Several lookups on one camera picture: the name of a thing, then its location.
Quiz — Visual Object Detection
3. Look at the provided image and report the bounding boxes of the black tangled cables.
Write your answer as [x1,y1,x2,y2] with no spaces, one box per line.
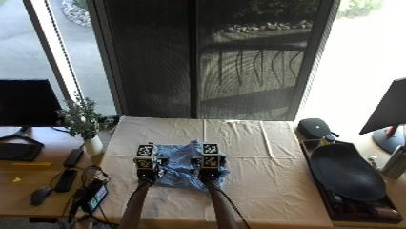
[48,164,116,229]

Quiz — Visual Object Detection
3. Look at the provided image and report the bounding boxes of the black computer monitor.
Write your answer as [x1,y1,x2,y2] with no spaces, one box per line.
[0,78,66,128]

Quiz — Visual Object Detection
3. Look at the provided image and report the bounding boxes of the black computer mouse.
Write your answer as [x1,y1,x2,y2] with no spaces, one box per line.
[29,185,54,206]

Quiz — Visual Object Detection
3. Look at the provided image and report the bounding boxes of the white vase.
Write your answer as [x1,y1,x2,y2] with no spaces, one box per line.
[82,134,105,157]

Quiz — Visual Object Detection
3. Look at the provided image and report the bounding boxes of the black keyboard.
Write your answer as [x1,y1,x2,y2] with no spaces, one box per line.
[0,141,44,163]

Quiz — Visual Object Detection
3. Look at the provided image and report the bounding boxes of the white tablecloth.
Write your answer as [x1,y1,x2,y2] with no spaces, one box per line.
[89,115,336,229]

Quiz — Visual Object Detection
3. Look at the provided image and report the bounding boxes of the black remote control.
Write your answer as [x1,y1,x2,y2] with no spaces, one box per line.
[62,148,85,168]

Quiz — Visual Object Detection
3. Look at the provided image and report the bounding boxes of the black glove cable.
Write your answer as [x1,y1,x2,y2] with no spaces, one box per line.
[209,180,253,229]

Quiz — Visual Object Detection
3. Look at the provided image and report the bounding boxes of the brown wooden tray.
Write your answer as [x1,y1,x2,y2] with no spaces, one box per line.
[299,137,404,224]

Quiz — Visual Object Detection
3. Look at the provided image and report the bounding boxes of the person's left hand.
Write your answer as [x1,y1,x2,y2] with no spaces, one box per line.
[134,156,170,185]

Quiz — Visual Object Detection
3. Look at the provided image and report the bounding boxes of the black oval dish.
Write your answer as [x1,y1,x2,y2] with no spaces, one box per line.
[309,140,387,202]

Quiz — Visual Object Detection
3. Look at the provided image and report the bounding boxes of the green leafy plant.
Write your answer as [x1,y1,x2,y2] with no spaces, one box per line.
[56,94,117,140]

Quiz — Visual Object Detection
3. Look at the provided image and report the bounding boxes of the person's right hand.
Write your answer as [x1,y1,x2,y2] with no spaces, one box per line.
[190,156,230,183]

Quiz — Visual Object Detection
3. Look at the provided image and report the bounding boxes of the white window frame post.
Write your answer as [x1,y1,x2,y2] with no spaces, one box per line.
[21,0,82,103]

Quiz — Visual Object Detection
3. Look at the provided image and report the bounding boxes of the grey round stand, red neck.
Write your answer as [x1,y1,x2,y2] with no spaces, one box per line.
[370,124,406,155]

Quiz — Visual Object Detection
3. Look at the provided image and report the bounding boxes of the white marker cube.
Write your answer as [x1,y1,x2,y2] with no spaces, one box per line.
[133,142,159,170]
[199,142,222,170]

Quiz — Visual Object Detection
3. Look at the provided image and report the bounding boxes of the blue cloth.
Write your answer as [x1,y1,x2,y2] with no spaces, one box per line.
[153,138,231,192]

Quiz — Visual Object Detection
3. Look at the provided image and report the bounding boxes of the black device with screen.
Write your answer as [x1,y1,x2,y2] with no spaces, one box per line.
[78,178,110,214]

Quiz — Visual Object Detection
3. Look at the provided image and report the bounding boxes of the silver metal cylinder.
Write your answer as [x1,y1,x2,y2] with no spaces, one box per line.
[379,144,406,181]

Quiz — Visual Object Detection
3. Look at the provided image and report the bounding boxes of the black monitor stand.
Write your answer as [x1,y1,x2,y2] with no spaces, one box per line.
[0,126,45,148]

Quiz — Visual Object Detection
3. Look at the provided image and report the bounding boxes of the black phone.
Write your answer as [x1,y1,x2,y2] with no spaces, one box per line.
[53,168,78,193]

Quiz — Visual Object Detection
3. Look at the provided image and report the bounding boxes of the dark window screen door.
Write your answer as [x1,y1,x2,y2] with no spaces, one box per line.
[85,0,342,121]

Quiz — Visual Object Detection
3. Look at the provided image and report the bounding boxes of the black zip case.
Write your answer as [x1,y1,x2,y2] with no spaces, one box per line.
[295,117,339,140]

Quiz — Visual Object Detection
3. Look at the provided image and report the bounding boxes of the yellow strip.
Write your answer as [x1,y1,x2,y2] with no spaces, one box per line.
[10,161,53,168]

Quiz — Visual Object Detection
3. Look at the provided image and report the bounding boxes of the tilted dark monitor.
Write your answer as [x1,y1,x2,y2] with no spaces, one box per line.
[358,76,406,135]

